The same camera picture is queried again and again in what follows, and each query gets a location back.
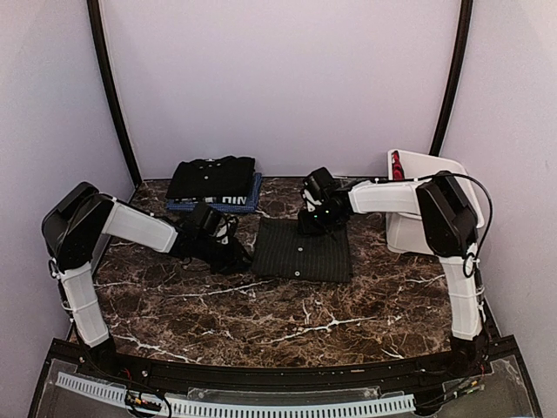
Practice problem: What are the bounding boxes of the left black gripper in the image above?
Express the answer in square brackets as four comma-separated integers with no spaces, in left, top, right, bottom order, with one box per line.
[195,234,256,275]

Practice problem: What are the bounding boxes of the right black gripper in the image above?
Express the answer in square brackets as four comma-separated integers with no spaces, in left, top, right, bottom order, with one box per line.
[299,203,342,236]

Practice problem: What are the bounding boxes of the black pinstriped long sleeve shirt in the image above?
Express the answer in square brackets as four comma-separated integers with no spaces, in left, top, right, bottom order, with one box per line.
[252,219,352,283]

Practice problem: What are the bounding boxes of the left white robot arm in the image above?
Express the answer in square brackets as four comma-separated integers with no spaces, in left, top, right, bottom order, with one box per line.
[42,182,252,380]

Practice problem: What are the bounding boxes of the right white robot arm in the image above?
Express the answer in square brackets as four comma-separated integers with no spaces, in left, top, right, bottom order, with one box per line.
[299,167,485,340]

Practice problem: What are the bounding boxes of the black white lettered folded shirt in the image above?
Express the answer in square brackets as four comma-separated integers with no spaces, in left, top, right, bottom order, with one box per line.
[171,192,258,206]

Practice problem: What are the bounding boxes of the blue checkered folded shirt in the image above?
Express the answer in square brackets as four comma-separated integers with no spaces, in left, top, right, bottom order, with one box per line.
[166,172,263,214]

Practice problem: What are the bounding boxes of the black folded button shirt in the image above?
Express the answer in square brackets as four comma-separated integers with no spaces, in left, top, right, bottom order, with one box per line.
[165,156,256,199]

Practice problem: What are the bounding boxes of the white plastic bin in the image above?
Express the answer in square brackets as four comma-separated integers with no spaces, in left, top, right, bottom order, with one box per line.
[386,149,485,255]

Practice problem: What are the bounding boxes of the red black shirt in bin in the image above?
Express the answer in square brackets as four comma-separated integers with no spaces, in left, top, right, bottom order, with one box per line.
[391,150,406,181]

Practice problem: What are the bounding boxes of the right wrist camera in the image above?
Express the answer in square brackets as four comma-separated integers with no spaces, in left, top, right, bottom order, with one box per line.
[301,167,339,205]

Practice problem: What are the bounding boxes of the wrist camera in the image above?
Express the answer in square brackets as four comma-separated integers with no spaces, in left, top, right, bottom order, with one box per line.
[189,202,238,240]
[301,167,339,205]

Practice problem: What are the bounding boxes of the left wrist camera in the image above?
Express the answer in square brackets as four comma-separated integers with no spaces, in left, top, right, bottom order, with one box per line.
[189,202,238,240]

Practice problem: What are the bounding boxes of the white slotted cable duct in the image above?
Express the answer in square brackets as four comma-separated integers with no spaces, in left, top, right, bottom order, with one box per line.
[55,372,415,417]

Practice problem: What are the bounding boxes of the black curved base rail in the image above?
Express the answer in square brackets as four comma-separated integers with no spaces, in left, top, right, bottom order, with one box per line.
[40,335,529,394]

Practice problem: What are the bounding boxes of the right black frame post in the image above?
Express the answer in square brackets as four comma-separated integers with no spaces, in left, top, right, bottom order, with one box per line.
[428,0,473,157]

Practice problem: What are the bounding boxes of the black frame post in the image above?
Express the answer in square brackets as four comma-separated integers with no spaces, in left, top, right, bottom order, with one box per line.
[86,0,143,186]
[428,0,473,157]

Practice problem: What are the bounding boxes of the left black frame post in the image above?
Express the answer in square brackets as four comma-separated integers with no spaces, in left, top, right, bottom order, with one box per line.
[86,0,143,186]

